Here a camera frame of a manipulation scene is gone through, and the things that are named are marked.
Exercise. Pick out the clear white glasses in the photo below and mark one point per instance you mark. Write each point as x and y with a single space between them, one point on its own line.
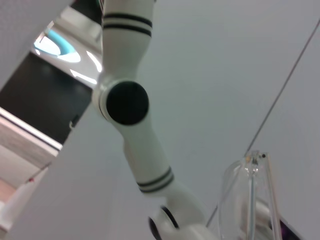
252 200

